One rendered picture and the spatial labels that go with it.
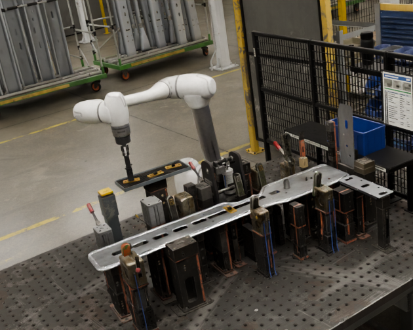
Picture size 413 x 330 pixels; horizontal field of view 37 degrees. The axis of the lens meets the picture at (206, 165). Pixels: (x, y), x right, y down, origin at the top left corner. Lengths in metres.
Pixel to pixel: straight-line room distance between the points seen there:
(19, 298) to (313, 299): 1.45
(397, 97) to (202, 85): 1.02
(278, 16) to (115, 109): 2.89
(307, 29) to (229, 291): 2.92
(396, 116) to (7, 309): 2.20
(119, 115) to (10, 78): 6.81
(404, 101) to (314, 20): 2.05
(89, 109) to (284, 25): 2.87
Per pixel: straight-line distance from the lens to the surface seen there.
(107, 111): 2.93
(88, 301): 3.08
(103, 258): 2.78
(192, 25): 11.10
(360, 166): 3.22
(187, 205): 3.00
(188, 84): 3.32
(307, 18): 5.28
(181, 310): 2.84
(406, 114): 3.34
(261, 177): 3.21
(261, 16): 5.75
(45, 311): 3.10
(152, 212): 2.93
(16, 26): 9.91
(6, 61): 9.65
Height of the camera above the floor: 2.32
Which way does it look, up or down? 22 degrees down
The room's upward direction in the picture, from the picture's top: 9 degrees counter-clockwise
